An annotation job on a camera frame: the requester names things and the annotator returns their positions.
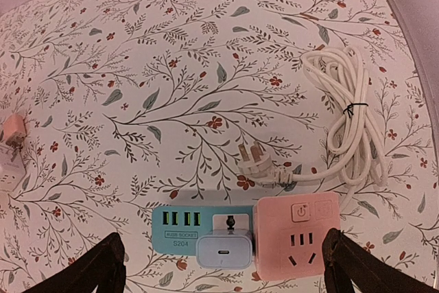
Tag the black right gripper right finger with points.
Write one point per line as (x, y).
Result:
(346, 265)

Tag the teal power strip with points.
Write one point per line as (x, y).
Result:
(176, 229)

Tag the small blue plug adapter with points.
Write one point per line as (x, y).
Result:
(225, 249)

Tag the white cube socket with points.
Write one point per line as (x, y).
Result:
(12, 169)

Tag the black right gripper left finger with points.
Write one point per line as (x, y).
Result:
(101, 269)

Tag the floral table mat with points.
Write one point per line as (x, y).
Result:
(133, 104)

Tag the pink cube socket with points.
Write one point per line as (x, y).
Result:
(289, 232)

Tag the small pink plug adapter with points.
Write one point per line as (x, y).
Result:
(14, 131)

